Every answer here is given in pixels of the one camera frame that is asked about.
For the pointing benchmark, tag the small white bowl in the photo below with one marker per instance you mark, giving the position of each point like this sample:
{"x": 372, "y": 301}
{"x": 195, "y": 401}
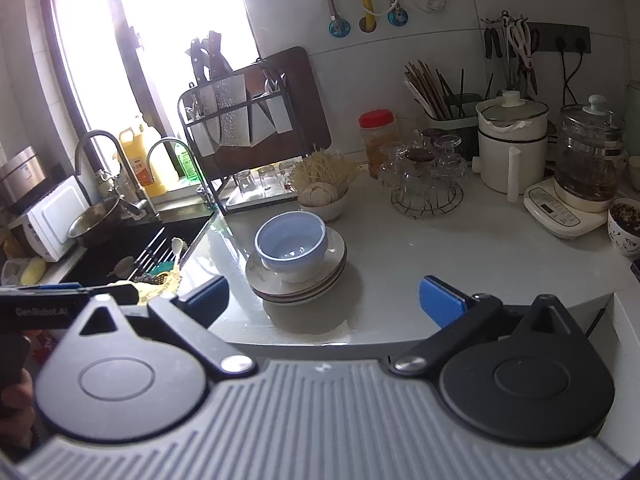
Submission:
{"x": 635, "y": 172}

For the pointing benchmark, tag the white bowl holding garlic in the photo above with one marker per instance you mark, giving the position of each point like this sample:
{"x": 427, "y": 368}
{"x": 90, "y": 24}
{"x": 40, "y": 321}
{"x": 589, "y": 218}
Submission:
{"x": 325, "y": 210}

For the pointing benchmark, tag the tall steel faucet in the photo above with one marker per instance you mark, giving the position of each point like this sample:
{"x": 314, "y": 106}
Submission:
{"x": 117, "y": 145}

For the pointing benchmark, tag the yellow dish cloth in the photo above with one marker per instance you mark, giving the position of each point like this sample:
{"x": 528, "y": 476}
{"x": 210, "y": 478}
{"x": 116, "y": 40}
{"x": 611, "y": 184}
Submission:
{"x": 157, "y": 287}

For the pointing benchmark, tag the glass tea kettle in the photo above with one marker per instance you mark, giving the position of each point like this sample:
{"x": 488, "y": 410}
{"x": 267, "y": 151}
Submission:
{"x": 590, "y": 155}

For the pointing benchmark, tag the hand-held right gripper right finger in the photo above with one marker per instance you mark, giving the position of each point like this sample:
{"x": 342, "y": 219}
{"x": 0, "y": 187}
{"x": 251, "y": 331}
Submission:
{"x": 440, "y": 302}

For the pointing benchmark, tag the brown round lid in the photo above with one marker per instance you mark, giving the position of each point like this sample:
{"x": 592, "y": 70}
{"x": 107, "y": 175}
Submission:
{"x": 419, "y": 155}

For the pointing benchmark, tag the red lid plastic jar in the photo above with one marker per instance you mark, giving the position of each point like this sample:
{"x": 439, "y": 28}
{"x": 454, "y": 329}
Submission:
{"x": 377, "y": 142}

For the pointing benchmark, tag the floral bowl with tea residue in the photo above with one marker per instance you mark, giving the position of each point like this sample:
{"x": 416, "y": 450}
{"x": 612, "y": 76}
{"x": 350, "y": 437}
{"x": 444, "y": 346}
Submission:
{"x": 625, "y": 230}

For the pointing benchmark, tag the yellow detergent bottle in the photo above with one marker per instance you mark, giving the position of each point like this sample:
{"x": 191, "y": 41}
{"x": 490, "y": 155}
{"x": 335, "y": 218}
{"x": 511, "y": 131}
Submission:
{"x": 145, "y": 160}

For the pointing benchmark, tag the slim steel faucet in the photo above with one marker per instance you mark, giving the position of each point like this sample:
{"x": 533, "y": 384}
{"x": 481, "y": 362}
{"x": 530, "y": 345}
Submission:
{"x": 185, "y": 147}

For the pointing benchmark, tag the plain white plate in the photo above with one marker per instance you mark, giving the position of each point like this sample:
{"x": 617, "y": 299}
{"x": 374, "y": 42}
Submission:
{"x": 336, "y": 250}

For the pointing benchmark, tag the garlic bulb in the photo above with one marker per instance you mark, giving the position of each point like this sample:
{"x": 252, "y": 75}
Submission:
{"x": 320, "y": 193}

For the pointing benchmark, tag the black wall power strip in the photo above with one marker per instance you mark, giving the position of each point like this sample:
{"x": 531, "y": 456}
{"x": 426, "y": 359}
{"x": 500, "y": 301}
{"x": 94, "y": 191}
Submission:
{"x": 557, "y": 37}

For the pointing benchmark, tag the clear drinking glass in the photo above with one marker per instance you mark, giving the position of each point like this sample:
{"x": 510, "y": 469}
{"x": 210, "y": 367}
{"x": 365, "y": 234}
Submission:
{"x": 244, "y": 182}
{"x": 287, "y": 170}
{"x": 266, "y": 176}

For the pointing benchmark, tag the translucent blue plastic bowl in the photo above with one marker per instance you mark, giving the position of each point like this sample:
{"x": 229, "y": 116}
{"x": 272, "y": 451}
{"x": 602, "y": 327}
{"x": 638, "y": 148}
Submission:
{"x": 280, "y": 235}

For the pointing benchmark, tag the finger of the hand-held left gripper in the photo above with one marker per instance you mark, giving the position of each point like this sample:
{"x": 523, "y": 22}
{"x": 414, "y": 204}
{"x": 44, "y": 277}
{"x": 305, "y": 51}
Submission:
{"x": 50, "y": 287}
{"x": 125, "y": 294}

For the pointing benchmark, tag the green white utensil holder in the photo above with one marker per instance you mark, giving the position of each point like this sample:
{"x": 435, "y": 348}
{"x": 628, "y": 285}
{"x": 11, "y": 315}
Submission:
{"x": 460, "y": 130}

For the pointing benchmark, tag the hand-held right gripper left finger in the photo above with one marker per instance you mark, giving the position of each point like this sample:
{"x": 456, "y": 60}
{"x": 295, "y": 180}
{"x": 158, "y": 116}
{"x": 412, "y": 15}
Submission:
{"x": 209, "y": 300}

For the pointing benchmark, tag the set of upturned glass cups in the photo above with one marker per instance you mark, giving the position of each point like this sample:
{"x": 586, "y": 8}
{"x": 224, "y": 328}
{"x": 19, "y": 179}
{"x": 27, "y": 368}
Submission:
{"x": 395, "y": 165}

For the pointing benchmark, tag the bundle of wooden chopsticks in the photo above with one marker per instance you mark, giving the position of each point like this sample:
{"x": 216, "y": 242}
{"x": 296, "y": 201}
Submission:
{"x": 427, "y": 90}

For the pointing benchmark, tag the white kettle heating base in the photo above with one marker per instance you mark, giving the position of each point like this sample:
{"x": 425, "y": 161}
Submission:
{"x": 560, "y": 210}

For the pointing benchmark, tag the white spoon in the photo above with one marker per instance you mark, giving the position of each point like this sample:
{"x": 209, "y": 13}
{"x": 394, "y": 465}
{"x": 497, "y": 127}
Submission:
{"x": 177, "y": 247}

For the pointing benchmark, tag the steel pot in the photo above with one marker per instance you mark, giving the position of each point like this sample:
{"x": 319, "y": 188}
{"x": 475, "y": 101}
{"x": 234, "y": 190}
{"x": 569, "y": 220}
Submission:
{"x": 95, "y": 222}

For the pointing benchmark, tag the white microwave oven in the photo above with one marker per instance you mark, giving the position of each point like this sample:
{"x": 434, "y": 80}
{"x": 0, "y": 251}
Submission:
{"x": 55, "y": 215}

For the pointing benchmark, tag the green bottle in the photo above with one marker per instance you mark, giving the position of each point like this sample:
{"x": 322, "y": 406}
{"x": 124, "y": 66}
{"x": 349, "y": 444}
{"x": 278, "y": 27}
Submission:
{"x": 187, "y": 162}

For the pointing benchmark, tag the person's left hand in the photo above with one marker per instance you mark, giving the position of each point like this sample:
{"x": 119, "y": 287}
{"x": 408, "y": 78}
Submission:
{"x": 25, "y": 405}

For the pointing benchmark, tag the black metal knife rack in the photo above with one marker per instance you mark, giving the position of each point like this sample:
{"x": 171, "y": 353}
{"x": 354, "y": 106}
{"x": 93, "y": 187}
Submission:
{"x": 187, "y": 120}

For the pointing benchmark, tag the dark wooden cutting board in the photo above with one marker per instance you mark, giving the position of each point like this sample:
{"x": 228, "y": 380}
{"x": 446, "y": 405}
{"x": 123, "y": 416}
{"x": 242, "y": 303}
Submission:
{"x": 305, "y": 105}

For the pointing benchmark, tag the white electric cooking pot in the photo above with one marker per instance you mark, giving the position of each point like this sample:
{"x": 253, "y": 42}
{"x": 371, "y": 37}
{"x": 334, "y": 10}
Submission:
{"x": 510, "y": 145}

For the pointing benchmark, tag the patterned cleaver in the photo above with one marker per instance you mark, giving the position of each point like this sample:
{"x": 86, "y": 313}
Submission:
{"x": 231, "y": 115}

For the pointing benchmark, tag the silver rice cooker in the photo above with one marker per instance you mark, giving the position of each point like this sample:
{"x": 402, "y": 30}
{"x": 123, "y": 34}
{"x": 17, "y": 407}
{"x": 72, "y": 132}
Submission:
{"x": 20, "y": 175}

